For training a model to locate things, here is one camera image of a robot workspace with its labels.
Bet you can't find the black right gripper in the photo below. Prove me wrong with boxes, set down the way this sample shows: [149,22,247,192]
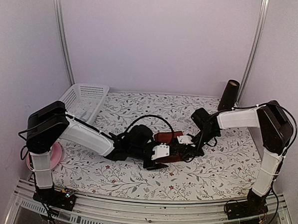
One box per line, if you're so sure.
[180,128,219,163]

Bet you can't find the dark red towel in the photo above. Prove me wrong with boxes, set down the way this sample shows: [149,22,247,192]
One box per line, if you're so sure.
[154,131,183,163]

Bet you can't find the blue orange patterned towel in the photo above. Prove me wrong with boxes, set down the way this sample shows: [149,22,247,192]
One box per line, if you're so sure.
[80,110,96,123]

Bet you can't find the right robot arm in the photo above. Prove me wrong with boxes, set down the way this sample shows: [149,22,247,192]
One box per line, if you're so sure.
[191,100,298,216]

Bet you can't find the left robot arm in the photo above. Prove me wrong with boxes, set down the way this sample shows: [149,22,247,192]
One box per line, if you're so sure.
[18,101,170,204]

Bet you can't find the floral tablecloth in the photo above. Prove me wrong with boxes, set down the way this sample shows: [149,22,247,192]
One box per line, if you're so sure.
[52,92,261,201]

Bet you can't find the black cylinder cup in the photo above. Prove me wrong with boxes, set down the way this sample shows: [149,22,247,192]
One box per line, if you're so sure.
[218,80,240,111]

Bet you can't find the white plastic basket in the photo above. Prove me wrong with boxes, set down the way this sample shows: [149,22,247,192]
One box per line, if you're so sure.
[60,83,110,125]

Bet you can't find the pink plate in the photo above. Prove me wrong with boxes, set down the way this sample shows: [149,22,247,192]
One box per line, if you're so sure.
[26,142,62,171]

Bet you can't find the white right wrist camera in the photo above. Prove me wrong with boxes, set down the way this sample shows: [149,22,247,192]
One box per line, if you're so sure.
[177,135,195,146]

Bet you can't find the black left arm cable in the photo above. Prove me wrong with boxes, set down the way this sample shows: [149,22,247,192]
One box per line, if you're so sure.
[123,113,176,146]

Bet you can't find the front aluminium rail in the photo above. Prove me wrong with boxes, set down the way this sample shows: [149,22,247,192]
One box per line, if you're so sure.
[4,179,293,224]

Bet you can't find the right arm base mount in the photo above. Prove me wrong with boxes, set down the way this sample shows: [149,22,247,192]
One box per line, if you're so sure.
[224,190,269,219]

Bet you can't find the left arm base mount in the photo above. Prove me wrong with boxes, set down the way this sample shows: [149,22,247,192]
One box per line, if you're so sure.
[33,186,76,211]

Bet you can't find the right aluminium frame post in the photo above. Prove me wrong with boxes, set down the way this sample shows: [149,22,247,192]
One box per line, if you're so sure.
[237,0,269,104]

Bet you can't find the aluminium frame post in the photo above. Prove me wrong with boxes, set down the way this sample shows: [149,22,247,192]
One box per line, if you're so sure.
[237,0,269,104]
[53,0,75,86]

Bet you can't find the left aluminium frame post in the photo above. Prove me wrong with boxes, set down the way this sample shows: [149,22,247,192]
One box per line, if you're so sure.
[53,0,75,86]

